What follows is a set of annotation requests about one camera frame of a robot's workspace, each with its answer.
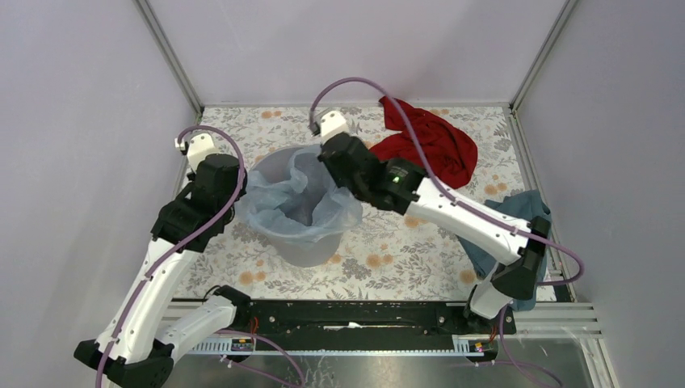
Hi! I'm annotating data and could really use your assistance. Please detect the light blue plastic trash bag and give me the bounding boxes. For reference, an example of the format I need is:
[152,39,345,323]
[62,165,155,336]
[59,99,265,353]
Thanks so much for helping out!
[236,145,363,248]

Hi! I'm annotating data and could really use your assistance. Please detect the grey plastic trash bin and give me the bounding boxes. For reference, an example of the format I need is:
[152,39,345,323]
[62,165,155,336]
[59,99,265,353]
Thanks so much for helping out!
[242,146,343,268]

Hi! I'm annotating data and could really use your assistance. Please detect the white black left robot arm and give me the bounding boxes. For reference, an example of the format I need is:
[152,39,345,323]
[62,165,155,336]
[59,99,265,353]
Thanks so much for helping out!
[74,153,251,387]

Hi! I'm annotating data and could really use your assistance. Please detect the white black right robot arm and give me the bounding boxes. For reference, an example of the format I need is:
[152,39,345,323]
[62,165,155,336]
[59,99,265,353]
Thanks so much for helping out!
[318,133,549,333]

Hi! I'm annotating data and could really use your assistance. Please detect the floral patterned table mat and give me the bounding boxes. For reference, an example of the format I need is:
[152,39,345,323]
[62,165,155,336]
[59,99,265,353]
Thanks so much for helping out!
[174,105,527,301]

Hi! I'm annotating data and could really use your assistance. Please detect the red cloth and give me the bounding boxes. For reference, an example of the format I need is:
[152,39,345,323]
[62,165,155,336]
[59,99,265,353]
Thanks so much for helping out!
[371,97,478,189]

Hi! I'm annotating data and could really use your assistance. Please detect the teal blue cloth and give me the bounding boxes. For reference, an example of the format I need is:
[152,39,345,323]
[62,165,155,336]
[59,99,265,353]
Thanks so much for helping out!
[460,189,553,313]

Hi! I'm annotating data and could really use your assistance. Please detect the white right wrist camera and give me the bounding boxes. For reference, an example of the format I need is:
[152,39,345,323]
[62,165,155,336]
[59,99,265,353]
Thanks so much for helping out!
[309,110,350,145]

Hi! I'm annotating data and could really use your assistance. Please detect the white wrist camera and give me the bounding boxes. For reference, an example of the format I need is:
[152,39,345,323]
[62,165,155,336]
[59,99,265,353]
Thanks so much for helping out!
[175,133,220,172]
[309,110,350,145]

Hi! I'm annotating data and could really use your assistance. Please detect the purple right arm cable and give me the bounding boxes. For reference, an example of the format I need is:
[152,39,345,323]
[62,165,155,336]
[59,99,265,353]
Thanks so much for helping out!
[309,77,586,388]

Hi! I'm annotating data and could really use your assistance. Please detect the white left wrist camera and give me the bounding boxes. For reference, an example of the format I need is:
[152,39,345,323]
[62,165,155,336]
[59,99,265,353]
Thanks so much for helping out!
[175,133,220,172]

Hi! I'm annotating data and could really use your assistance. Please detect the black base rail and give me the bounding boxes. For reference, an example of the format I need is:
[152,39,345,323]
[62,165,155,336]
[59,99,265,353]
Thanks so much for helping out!
[228,300,516,345]

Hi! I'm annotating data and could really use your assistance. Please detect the white slotted cable duct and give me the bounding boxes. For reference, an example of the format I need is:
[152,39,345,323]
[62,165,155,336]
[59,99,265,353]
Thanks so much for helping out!
[188,335,498,357]

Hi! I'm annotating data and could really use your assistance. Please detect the left aluminium frame post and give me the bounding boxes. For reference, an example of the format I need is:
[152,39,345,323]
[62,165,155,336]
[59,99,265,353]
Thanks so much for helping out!
[132,0,204,116]

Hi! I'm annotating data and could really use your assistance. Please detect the aluminium frame post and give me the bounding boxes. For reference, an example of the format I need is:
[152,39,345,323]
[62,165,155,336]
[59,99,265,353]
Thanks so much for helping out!
[510,0,580,113]
[132,0,204,116]

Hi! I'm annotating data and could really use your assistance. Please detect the right aluminium frame post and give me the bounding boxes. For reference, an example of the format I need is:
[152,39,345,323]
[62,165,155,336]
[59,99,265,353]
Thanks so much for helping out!
[510,0,580,113]

